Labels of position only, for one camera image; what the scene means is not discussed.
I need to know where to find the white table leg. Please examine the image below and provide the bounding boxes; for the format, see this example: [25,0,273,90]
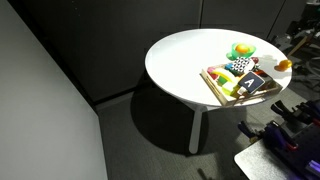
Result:
[188,103,209,155]

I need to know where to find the wooden toy tray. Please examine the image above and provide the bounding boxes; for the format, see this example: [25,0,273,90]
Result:
[200,61,284,108]

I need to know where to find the purple clamp with orange trigger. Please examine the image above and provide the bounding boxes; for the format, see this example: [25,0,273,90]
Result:
[263,120,299,153]

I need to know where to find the yellow banana toy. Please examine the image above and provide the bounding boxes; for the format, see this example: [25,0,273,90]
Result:
[211,68,239,84]

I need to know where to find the grey metal plate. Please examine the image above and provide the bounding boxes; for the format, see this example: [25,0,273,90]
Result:
[233,139,306,180]

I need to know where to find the orange ball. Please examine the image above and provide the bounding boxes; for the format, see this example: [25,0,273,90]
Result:
[274,59,293,72]

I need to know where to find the orange fruit toy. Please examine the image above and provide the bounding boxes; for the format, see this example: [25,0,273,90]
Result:
[234,43,251,55]

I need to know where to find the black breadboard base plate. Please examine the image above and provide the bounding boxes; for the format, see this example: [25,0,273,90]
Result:
[266,123,320,180]

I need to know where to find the green bowl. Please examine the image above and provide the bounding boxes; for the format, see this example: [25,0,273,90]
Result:
[226,42,257,62]

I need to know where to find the green block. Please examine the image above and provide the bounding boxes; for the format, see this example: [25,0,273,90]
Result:
[217,76,229,86]

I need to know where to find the black white patterned cube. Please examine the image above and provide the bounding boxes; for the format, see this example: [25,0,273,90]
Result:
[231,56,256,77]

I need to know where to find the black letter A soft cube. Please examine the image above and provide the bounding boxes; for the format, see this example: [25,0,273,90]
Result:
[237,71,267,96]

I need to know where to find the pale yellow block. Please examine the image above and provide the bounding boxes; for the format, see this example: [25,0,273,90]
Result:
[222,81,239,98]

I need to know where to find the purple clamp with black handles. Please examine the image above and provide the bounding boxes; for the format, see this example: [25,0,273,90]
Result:
[237,120,264,143]

